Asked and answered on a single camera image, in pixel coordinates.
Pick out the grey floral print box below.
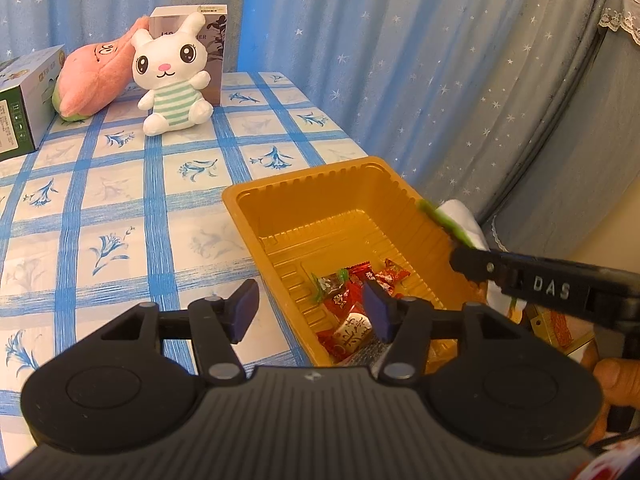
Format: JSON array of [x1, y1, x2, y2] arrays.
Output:
[[150, 4, 228, 107]]

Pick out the beige candy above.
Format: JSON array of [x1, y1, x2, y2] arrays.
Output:
[[334, 316, 373, 348]]

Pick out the red brown foil candy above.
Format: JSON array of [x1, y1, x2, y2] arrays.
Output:
[[317, 332, 351, 363]]

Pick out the yellow box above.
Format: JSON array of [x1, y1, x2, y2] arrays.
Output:
[[522, 304, 596, 361]]

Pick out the pink peach plush toy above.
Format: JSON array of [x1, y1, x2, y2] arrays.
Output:
[[52, 16, 151, 122]]

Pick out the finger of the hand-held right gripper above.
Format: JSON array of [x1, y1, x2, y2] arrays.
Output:
[[449, 245, 517, 295]]

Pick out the red white printed clothing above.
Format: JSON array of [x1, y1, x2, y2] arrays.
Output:
[[570, 432, 640, 480]]

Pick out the blue checked tablecloth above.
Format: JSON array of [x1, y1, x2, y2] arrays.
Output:
[[0, 71, 488, 461]]

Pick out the white bunny plush toy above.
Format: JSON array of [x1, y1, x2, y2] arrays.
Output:
[[131, 12, 213, 137]]

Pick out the dark candy green wrapper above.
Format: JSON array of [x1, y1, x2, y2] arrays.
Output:
[[311, 269, 349, 303]]

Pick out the large red candy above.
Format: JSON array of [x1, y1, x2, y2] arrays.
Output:
[[324, 285, 371, 321]]

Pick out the green white cardboard box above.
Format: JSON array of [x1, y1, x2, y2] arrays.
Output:
[[0, 45, 67, 162]]

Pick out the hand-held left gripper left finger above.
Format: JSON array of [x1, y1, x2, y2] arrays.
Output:
[[100, 278, 261, 386]]

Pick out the gold plastic tray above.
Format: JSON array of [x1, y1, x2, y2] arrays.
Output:
[[222, 156, 488, 368]]

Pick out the person's right hand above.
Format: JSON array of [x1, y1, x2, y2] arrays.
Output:
[[580, 341, 640, 446]]

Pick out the grey lace-trimmed fabric cover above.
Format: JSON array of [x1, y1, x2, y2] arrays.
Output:
[[475, 0, 640, 261]]

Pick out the green yellow candy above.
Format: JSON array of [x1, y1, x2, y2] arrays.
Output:
[[419, 199, 477, 250]]

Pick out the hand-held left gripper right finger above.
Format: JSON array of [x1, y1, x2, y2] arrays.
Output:
[[362, 280, 526, 386]]

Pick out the red twisted wrapper candy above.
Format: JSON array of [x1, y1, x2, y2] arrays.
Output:
[[347, 261, 373, 286]]

